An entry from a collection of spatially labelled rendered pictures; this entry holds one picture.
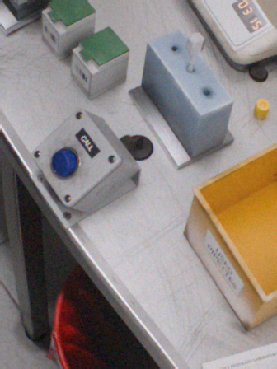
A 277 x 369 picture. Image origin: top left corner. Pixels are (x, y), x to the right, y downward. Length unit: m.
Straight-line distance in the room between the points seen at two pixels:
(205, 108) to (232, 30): 0.16
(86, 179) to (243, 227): 0.17
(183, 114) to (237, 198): 0.10
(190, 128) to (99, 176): 0.11
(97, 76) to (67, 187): 0.13
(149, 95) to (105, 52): 0.08
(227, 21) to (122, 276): 0.31
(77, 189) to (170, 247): 0.11
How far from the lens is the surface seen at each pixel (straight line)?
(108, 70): 1.09
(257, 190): 1.08
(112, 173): 1.01
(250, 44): 1.14
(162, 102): 1.09
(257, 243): 1.06
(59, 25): 1.11
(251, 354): 1.01
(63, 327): 1.48
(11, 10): 1.17
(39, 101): 1.12
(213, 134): 1.06
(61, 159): 1.01
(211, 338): 1.02
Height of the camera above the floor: 1.84
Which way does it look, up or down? 63 degrees down
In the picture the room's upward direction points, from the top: 9 degrees clockwise
